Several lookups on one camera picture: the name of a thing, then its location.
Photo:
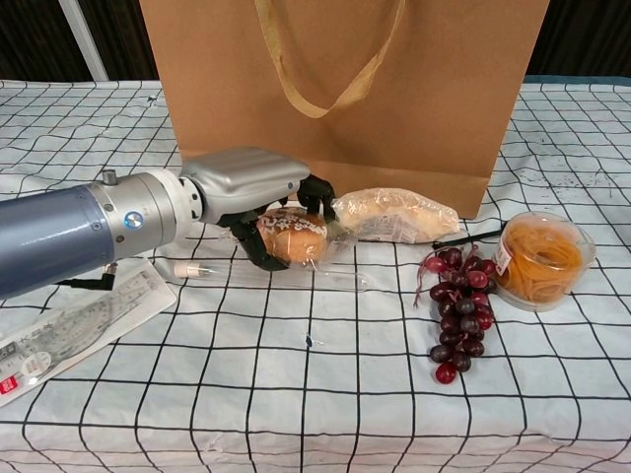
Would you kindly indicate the black plastic spoon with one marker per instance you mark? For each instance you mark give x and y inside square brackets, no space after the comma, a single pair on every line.
[468,239]

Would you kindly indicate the dark red grape bunch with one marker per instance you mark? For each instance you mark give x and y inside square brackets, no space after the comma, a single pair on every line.
[461,310]

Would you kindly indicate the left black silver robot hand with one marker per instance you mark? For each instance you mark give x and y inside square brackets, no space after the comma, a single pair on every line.
[246,180]

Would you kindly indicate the packaged ruler set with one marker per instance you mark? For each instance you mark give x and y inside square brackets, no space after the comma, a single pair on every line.
[74,335]

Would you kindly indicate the white black-checked tablecloth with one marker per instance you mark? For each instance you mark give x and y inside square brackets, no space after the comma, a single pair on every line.
[296,394]

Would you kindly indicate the dark blue table pad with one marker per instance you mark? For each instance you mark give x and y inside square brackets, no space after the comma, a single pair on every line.
[591,79]

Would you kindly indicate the long bread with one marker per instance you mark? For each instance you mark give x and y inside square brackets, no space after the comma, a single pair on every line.
[394,212]

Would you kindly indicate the clear tub of rubber bands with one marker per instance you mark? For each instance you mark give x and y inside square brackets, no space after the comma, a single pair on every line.
[539,261]

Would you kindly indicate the glass test tube with cork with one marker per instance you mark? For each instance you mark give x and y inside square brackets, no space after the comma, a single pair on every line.
[187,271]

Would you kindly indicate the white partition frame post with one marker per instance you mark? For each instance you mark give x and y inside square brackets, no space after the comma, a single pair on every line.
[86,39]

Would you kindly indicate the round bun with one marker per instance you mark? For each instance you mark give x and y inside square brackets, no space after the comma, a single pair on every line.
[296,241]

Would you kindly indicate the brown paper bag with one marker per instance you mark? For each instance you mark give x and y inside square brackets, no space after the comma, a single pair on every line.
[345,123]

